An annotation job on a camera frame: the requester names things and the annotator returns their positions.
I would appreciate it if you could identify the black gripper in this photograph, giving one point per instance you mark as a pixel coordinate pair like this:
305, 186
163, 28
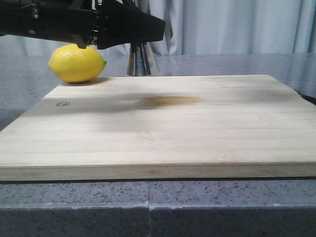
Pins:
73, 21

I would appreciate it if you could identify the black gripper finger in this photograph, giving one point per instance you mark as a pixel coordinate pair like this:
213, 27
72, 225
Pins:
123, 22

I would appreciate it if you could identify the steel double jigger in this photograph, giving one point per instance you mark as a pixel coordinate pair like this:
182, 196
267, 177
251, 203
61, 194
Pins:
141, 60

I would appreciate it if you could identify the yellow lemon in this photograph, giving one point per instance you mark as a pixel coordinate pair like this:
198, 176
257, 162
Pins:
73, 64

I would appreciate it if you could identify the grey curtain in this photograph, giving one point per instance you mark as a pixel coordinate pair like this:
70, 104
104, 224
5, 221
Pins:
216, 27

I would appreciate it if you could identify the wooden cutting board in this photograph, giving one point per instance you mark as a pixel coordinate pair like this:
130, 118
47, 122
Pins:
163, 127

